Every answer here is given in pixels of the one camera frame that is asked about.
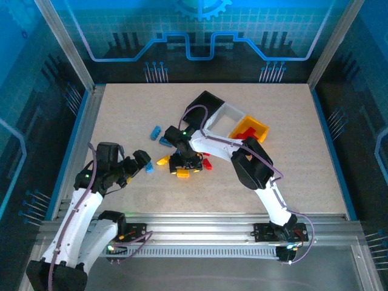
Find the black plastic bin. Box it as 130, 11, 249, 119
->
185, 90, 226, 130

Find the white plastic bin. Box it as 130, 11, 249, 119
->
203, 102, 247, 139

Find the yellow plastic bin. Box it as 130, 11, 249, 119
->
227, 114, 270, 144

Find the blue table edge strip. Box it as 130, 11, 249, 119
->
312, 87, 358, 221
45, 89, 89, 219

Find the black connector box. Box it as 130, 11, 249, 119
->
276, 244, 301, 264
105, 244, 129, 264

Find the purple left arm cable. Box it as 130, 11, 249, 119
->
48, 142, 154, 291

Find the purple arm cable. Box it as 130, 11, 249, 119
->
177, 104, 316, 265
48, 142, 154, 291

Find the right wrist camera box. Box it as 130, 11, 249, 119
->
163, 125, 183, 145

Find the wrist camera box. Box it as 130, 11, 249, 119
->
163, 125, 183, 145
96, 141, 125, 167

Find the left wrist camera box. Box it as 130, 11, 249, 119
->
96, 141, 125, 167

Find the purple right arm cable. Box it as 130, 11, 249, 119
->
177, 104, 316, 265

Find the aluminium side rail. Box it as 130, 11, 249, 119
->
54, 84, 105, 221

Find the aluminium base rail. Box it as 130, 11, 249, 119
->
36, 212, 363, 245

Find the slotted cable tray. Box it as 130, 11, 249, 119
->
102, 246, 279, 258

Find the aluminium frame post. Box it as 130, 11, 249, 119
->
306, 0, 367, 90
33, 0, 95, 92

